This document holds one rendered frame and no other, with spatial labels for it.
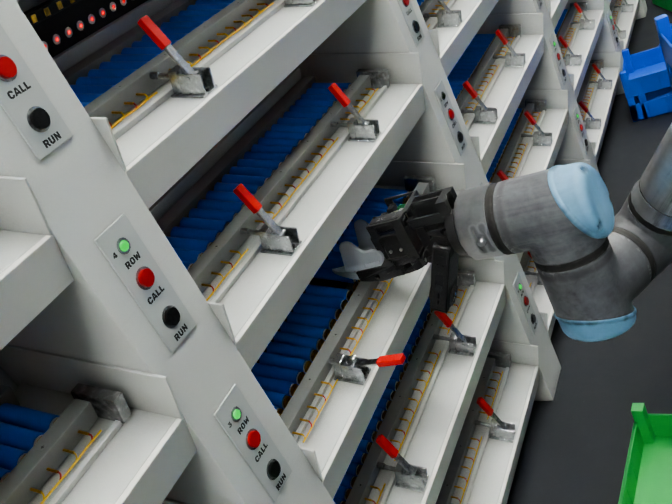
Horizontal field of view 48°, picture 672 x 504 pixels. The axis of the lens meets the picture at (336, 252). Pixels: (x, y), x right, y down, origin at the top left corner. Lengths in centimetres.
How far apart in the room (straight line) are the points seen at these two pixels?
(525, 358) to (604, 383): 17
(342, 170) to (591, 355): 80
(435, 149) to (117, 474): 78
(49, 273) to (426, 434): 66
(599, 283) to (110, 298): 55
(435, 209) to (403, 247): 6
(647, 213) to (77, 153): 66
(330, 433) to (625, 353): 84
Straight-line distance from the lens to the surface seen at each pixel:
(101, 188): 65
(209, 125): 77
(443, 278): 98
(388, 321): 101
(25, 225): 62
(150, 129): 74
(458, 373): 120
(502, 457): 133
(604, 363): 158
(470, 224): 91
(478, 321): 128
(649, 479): 136
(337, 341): 96
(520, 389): 143
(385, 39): 119
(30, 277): 60
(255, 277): 81
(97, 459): 69
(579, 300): 92
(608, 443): 143
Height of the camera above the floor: 102
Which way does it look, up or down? 25 degrees down
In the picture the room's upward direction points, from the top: 28 degrees counter-clockwise
